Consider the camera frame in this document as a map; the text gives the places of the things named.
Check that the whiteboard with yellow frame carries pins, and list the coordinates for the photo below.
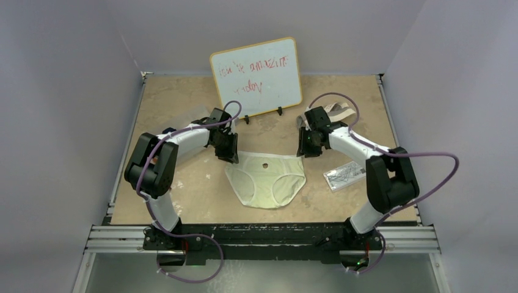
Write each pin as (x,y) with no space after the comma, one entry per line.
(263,77)

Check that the clear plastic divided tray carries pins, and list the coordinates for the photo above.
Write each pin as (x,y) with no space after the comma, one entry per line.
(179,121)

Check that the pale yellow underwear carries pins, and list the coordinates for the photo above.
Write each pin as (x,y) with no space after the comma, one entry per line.
(266,181)

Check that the aluminium frame rail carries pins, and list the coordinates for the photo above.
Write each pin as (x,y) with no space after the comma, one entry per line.
(397,237)

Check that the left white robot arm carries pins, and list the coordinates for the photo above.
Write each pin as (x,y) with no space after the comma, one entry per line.
(152,164)

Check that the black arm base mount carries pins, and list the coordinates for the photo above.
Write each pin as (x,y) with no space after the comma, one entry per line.
(327,243)

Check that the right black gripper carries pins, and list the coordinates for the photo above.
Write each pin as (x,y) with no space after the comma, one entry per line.
(303,150)

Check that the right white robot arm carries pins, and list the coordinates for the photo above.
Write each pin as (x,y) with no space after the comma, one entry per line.
(390,177)

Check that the clear plastic packaging bag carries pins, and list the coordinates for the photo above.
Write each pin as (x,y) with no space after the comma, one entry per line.
(344,176)

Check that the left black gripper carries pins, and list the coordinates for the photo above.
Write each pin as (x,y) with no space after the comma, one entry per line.
(229,154)

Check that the navy rolled underwear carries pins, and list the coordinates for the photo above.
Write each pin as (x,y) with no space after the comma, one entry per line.
(168,130)

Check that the grey underwear with beige band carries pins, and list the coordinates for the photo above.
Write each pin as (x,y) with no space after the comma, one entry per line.
(336,111)

